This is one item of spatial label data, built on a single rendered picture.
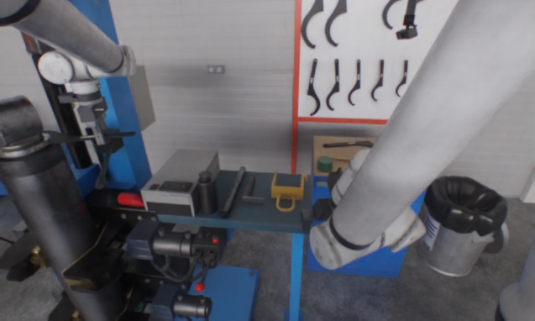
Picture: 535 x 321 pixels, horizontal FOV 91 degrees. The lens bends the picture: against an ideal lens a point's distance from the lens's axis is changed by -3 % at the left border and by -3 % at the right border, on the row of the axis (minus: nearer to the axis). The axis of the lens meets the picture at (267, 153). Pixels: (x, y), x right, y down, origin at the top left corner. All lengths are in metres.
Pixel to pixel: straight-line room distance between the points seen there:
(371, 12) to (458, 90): 2.45
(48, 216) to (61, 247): 0.16
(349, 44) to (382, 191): 2.38
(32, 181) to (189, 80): 2.08
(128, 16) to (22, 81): 1.68
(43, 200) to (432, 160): 1.21
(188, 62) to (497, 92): 2.83
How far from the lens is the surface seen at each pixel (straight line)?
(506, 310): 0.54
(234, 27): 2.80
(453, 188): 2.66
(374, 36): 2.75
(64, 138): 1.24
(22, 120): 1.20
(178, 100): 3.15
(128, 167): 1.61
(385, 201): 0.40
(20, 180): 1.24
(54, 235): 1.36
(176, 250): 1.32
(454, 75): 0.30
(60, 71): 0.94
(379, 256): 2.34
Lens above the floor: 1.90
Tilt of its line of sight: 28 degrees down
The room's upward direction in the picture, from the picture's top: 1 degrees counter-clockwise
